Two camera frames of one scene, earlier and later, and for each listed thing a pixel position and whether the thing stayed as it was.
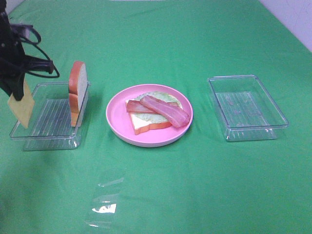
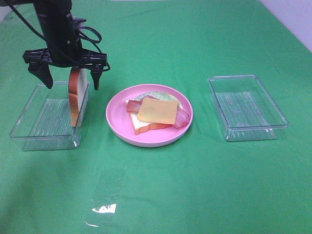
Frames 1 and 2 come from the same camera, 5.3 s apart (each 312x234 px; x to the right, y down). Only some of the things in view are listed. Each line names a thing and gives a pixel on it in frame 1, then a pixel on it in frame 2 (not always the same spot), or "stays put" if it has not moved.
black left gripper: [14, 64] -> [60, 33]
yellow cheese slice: [23, 108] -> [158, 110]
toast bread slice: [139, 125] stays put
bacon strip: [133, 106] stays put
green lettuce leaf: [164, 97] stays put
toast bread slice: [78, 87] stays put
